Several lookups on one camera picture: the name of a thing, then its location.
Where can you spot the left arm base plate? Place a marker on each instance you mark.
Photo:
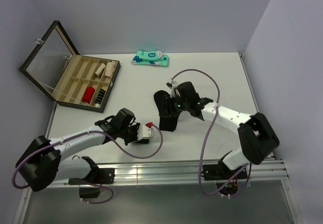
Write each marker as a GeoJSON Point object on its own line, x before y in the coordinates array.
{"type": "Point", "coordinates": [98, 176]}

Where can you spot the beige rolled sock right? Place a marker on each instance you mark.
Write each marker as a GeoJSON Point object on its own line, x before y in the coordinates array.
{"type": "Point", "coordinates": [110, 66]}

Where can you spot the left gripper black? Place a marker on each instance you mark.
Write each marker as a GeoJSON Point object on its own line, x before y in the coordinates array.
{"type": "Point", "coordinates": [136, 127]}

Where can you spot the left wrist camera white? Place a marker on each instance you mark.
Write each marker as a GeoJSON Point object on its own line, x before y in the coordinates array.
{"type": "Point", "coordinates": [145, 131]}

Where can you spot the black wooden organizer box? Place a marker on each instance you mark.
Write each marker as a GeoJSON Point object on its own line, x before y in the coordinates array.
{"type": "Point", "coordinates": [57, 68]}

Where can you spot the beige rolled sock left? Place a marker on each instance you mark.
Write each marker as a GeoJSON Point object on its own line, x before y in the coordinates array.
{"type": "Point", "coordinates": [98, 73]}

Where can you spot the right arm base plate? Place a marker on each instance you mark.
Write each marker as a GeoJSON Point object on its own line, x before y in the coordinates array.
{"type": "Point", "coordinates": [215, 172]}

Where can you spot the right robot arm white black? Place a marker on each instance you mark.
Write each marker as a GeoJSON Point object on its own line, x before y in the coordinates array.
{"type": "Point", "coordinates": [257, 137]}

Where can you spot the mint green folded socks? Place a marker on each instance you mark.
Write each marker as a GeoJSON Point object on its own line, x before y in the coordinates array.
{"type": "Point", "coordinates": [150, 58]}

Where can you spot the aluminium frame rail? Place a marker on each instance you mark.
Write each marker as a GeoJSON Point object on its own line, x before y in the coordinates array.
{"type": "Point", "coordinates": [163, 173]}

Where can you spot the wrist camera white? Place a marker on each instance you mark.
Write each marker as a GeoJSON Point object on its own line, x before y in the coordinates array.
{"type": "Point", "coordinates": [172, 84]}
{"type": "Point", "coordinates": [145, 131]}

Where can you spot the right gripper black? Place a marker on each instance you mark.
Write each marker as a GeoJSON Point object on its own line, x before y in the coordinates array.
{"type": "Point", "coordinates": [176, 97]}

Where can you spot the red rolled sock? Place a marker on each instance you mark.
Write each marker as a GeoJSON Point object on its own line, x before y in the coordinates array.
{"type": "Point", "coordinates": [88, 94]}

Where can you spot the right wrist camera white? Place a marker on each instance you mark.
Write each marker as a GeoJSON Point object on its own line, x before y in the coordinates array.
{"type": "Point", "coordinates": [172, 84]}

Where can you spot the beige rolled sock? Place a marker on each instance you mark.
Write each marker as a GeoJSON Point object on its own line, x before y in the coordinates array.
{"type": "Point", "coordinates": [110, 66]}
{"type": "Point", "coordinates": [98, 73]}

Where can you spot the black white striped rolled sock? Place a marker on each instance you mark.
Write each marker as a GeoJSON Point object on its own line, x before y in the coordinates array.
{"type": "Point", "coordinates": [99, 98]}

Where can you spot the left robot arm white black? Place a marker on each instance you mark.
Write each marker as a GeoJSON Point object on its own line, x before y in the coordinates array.
{"type": "Point", "coordinates": [48, 160]}

